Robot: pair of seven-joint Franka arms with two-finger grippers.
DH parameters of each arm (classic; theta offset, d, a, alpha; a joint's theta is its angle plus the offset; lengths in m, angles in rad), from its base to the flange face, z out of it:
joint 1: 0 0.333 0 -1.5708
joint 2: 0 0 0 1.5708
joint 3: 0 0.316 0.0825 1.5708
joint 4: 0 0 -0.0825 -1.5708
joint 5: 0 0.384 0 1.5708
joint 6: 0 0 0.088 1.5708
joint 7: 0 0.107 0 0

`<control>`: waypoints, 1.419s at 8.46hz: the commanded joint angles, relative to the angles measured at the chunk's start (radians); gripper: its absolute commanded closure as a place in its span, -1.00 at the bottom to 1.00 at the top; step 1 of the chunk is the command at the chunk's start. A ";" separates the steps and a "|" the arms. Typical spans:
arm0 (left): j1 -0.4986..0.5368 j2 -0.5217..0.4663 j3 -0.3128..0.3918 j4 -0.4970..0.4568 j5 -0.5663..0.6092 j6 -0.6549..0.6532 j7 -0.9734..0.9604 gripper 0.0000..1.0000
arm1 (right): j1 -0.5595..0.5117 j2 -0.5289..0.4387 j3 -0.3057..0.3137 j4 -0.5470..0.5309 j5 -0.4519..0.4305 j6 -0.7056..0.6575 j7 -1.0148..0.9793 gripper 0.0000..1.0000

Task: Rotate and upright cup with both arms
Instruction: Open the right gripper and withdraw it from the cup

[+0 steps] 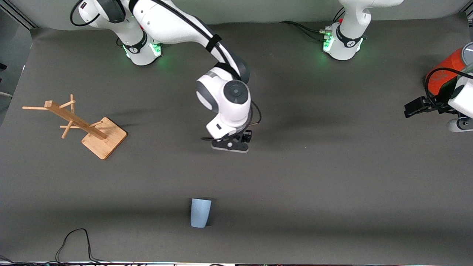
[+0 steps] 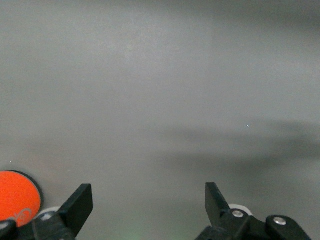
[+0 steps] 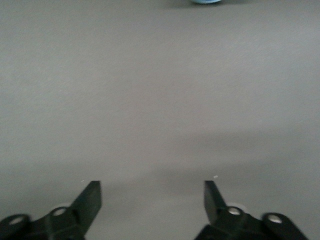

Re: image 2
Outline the orange can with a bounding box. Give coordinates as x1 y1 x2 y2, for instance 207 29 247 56
0 170 43 228

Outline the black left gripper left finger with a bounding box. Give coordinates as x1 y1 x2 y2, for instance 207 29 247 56
0 183 94 240

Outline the dark grey table mat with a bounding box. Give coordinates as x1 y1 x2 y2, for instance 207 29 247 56
0 0 320 240

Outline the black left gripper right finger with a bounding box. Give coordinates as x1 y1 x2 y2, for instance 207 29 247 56
194 182 312 240

